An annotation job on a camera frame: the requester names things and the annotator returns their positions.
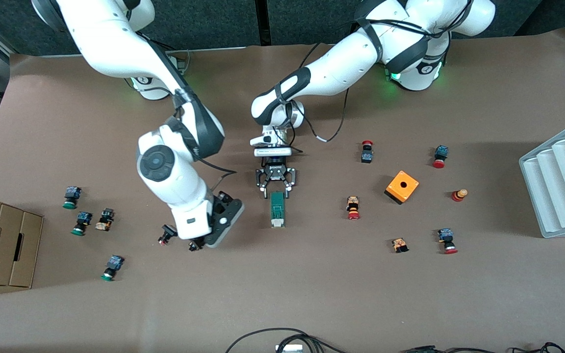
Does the brown cardboard divider box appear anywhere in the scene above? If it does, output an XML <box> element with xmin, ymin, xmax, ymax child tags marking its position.
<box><xmin>0</xmin><ymin>192</ymin><xmax>44</xmax><ymax>289</ymax></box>

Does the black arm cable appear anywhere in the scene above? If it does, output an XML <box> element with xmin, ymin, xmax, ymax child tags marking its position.
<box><xmin>197</xmin><ymin>156</ymin><xmax>238</xmax><ymax>197</ymax></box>
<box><xmin>287</xmin><ymin>42</ymin><xmax>352</xmax><ymax>157</ymax></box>

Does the green push button switch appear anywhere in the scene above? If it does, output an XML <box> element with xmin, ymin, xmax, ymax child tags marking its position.
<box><xmin>100</xmin><ymin>254</ymin><xmax>125</xmax><ymax>282</ymax></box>
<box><xmin>71</xmin><ymin>211</ymin><xmax>93</xmax><ymax>236</ymax></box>
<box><xmin>63</xmin><ymin>186</ymin><xmax>82</xmax><ymax>210</ymax></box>

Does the grey ridged plastic tray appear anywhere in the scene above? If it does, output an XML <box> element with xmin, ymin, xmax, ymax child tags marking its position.
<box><xmin>518</xmin><ymin>116</ymin><xmax>565</xmax><ymax>239</ymax></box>

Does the red button blue block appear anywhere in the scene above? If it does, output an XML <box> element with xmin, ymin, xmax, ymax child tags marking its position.
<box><xmin>432</xmin><ymin>145</ymin><xmax>449</xmax><ymax>169</ymax></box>
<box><xmin>437</xmin><ymin>227</ymin><xmax>459</xmax><ymax>255</ymax></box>

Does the beige black contact block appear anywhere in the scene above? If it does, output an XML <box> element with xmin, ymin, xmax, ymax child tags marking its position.
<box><xmin>95</xmin><ymin>208</ymin><xmax>115</xmax><ymax>232</ymax></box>

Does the black looped cable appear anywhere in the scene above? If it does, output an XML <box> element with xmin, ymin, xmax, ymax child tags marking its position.
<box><xmin>225</xmin><ymin>328</ymin><xmax>349</xmax><ymax>353</ymax></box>

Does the orange push button enclosure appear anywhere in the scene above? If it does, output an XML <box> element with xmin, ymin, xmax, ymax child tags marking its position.
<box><xmin>384</xmin><ymin>170</ymin><xmax>420</xmax><ymax>205</ymax></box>

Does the green load switch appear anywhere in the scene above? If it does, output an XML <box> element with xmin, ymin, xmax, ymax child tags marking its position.
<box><xmin>270</xmin><ymin>192</ymin><xmax>286</xmax><ymax>229</ymax></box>

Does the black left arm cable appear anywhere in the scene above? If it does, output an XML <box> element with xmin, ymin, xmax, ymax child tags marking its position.
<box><xmin>287</xmin><ymin>42</ymin><xmax>352</xmax><ymax>157</ymax></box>

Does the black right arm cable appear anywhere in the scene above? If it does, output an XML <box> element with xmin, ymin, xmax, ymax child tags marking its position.
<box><xmin>197</xmin><ymin>156</ymin><xmax>238</xmax><ymax>197</ymax></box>

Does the black thin cable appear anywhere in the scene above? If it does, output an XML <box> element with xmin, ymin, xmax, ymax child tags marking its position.
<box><xmin>400</xmin><ymin>342</ymin><xmax>565</xmax><ymax>353</ymax></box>

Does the brown paper table cover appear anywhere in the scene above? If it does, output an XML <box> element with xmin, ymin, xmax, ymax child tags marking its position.
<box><xmin>0</xmin><ymin>28</ymin><xmax>565</xmax><ymax>353</ymax></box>

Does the black button red contact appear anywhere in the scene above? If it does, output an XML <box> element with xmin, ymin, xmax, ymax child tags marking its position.
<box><xmin>157</xmin><ymin>224</ymin><xmax>178</xmax><ymax>246</ymax></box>

